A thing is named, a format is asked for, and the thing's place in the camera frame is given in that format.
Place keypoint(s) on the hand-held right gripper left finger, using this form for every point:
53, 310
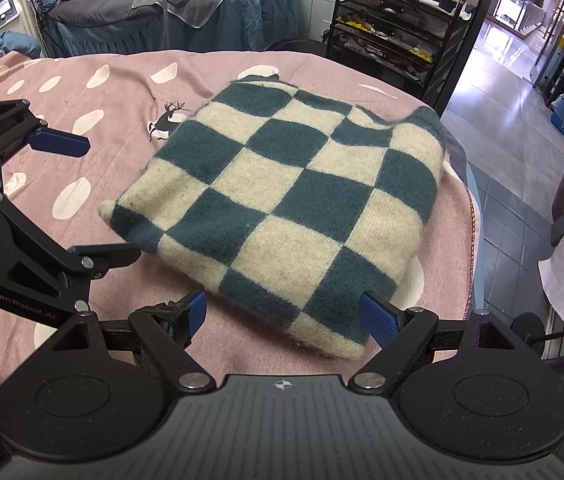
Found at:
196, 312

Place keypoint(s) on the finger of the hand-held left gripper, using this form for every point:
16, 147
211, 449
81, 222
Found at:
59, 142
107, 256

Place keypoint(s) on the teal and cream checkered sweater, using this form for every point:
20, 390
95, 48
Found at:
282, 200

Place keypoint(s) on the black trolley cart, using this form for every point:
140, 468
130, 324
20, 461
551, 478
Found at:
387, 25

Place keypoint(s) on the floor lamp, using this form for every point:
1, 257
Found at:
166, 10

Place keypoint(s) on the massage bed with blue skirt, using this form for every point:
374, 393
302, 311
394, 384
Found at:
242, 20

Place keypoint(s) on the blue box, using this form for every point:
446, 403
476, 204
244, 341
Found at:
559, 120

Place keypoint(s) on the pink polka-dot blanket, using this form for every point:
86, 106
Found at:
112, 90

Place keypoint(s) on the black round base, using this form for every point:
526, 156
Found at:
529, 330

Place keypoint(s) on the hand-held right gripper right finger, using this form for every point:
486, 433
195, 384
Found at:
379, 317

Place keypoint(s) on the light blue cloth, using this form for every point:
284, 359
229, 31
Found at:
7, 45

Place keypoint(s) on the grey bed mattress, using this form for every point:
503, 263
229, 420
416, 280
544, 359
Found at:
472, 210

